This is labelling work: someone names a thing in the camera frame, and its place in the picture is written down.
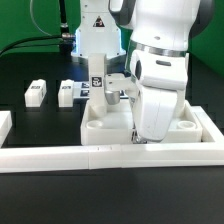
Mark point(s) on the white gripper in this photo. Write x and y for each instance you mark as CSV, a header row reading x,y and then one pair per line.
x,y
154,81

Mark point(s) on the white desk top tray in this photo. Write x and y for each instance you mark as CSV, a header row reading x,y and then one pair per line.
x,y
125,123

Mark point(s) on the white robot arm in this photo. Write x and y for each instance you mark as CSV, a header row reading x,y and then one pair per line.
x,y
161,27

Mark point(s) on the fiducial marker plate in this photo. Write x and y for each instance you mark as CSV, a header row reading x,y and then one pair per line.
x,y
81,90

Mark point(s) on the white U-shaped fence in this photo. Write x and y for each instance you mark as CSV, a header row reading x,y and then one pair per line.
x,y
209,152

